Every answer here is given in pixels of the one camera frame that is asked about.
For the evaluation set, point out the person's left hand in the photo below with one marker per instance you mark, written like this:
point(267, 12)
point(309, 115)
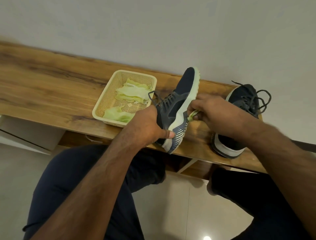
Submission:
point(145, 128)

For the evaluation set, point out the person's right hand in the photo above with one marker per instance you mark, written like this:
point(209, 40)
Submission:
point(222, 113)

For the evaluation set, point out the dark sneaker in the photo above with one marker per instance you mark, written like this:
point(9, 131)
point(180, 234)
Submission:
point(242, 95)
point(187, 81)

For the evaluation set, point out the grey shoelace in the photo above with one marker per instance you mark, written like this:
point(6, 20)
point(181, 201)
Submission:
point(259, 101)
point(154, 95)

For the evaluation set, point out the person's left forearm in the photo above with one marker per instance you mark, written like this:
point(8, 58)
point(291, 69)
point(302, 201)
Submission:
point(86, 192)

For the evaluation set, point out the person's right forearm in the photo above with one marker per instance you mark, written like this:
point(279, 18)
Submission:
point(288, 163)

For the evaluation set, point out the cream plastic mesh basket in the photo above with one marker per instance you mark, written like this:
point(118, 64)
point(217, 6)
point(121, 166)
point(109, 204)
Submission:
point(106, 103)

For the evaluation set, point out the dark baseboard strip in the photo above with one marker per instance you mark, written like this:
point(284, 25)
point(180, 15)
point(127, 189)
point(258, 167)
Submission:
point(303, 146)

